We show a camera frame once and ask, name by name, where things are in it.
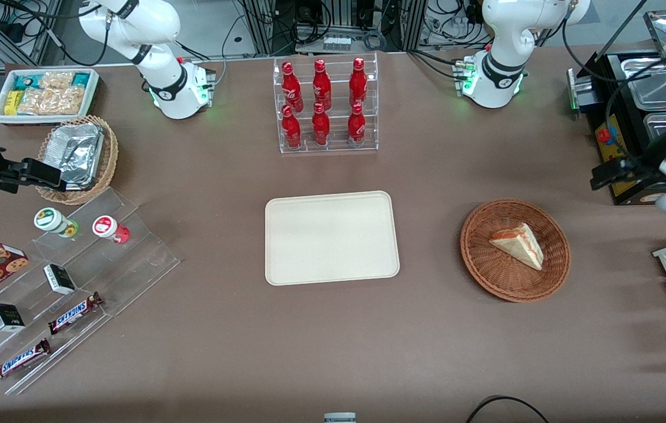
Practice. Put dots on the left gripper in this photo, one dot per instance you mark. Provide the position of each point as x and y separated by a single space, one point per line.
645 161

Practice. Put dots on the clear acrylic stepped display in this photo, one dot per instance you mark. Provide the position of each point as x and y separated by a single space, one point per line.
133 270

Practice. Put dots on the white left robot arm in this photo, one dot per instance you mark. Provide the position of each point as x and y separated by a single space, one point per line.
503 35

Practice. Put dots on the triangular sandwich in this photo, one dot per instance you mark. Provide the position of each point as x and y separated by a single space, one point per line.
521 244

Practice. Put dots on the cream plastic tray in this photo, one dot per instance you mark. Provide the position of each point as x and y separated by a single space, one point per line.
332 238

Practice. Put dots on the green lid yogurt cup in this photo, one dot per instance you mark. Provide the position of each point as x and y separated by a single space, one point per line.
50 219

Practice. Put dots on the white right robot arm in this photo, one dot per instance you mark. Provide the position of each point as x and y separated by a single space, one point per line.
162 88

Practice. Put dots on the red lid yogurt cup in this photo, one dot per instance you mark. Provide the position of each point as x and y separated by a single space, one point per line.
106 226

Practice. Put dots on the brown round wicker basket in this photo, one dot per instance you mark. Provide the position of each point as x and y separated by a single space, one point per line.
497 276

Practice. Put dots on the large clear cracker bag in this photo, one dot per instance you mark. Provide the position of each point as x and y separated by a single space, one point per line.
53 101

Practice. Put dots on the white plastic snack bin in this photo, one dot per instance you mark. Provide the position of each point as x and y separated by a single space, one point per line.
44 119

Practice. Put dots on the clear acrylic bottle rack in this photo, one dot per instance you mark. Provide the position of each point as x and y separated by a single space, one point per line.
338 147

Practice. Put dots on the Snickers chocolate bar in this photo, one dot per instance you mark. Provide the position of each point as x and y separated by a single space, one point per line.
74 314
20 359

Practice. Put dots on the white power strip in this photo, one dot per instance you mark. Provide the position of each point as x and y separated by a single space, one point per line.
337 43

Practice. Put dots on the red round knob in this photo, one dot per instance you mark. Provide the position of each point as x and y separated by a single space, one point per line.
604 135

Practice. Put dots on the yellow snack pack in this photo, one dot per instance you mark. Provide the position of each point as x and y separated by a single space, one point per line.
12 103

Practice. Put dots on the small clear cracker bag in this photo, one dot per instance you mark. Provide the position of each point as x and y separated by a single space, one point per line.
56 79

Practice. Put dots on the green white snack pack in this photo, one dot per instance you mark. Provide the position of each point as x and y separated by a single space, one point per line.
25 81

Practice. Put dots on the small black carton box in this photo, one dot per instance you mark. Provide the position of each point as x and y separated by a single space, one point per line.
59 279
6 317

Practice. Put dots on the grey metal box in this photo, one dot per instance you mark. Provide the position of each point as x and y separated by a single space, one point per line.
582 94

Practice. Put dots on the black countertop food appliance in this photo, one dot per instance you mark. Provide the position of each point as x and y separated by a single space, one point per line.
615 76

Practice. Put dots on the teal snack pack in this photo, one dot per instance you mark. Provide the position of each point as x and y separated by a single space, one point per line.
81 79

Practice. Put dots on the red cola bottle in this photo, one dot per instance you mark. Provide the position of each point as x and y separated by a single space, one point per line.
291 88
291 129
357 126
321 126
358 82
322 85

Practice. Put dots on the aluminium profile frame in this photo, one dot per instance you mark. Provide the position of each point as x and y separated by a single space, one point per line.
262 26

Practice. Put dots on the aluminium foil container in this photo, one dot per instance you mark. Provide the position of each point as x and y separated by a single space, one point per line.
77 150

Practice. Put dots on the light tan wicker basket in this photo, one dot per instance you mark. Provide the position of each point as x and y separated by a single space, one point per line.
110 153

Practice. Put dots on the small grey device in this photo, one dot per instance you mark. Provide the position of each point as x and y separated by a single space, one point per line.
340 418

